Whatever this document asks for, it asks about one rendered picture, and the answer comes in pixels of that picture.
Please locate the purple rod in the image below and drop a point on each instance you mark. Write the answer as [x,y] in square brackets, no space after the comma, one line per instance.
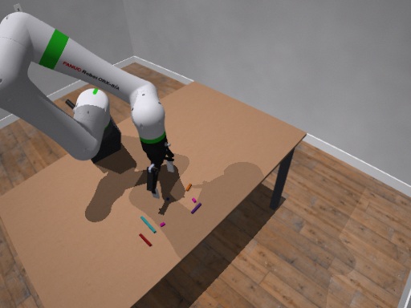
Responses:
[196,208]

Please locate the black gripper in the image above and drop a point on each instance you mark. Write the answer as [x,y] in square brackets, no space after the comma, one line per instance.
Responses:
[156,162]

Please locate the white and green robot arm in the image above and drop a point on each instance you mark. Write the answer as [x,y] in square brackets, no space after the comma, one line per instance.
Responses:
[23,38]

